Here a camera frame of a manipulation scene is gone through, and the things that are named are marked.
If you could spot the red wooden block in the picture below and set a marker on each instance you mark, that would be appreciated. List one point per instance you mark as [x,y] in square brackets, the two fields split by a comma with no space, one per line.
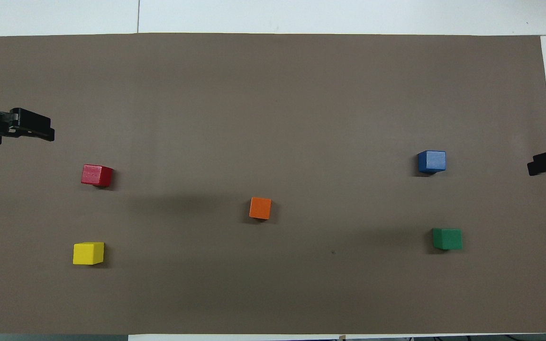
[95,175]

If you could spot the blue wooden block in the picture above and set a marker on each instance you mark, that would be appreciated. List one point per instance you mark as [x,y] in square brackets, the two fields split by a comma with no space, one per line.
[432,161]

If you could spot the green wooden block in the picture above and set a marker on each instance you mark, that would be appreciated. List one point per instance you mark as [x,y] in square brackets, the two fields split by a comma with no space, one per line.
[447,239]

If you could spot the yellow wooden block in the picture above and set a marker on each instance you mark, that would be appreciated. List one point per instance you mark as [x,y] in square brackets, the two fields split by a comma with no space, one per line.
[88,253]

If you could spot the orange wooden block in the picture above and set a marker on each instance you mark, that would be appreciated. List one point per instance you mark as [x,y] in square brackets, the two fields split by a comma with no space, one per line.
[260,208]

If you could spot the brown paper table mat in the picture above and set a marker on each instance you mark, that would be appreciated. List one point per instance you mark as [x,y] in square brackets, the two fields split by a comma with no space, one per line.
[273,118]

